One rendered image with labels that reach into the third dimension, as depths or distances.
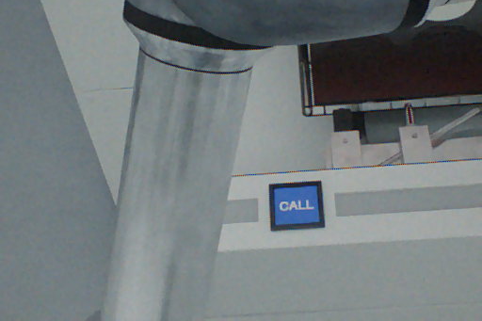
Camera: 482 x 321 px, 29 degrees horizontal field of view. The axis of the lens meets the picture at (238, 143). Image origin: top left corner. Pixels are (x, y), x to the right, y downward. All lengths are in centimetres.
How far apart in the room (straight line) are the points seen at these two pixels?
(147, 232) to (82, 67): 99
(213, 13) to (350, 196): 47
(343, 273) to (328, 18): 51
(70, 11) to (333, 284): 75
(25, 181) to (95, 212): 21
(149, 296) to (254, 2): 28
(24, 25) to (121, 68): 102
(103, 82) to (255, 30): 116
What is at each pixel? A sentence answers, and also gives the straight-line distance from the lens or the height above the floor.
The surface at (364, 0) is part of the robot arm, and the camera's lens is 53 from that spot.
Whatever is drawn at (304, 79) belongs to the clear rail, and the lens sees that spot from 117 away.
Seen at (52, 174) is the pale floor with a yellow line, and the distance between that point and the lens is 230.
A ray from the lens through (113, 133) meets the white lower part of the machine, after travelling 182.
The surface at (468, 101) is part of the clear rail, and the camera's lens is 115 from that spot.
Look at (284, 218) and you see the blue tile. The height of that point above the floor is 96.
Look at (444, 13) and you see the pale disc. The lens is 125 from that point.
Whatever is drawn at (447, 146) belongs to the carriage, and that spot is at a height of 88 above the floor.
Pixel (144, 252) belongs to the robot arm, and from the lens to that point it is 72.
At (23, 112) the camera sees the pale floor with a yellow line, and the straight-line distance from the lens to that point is 245.
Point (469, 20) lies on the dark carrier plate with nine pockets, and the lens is 124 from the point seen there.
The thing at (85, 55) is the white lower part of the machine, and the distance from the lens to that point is 166.
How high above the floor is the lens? 178
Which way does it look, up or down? 52 degrees down
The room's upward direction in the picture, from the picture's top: 9 degrees counter-clockwise
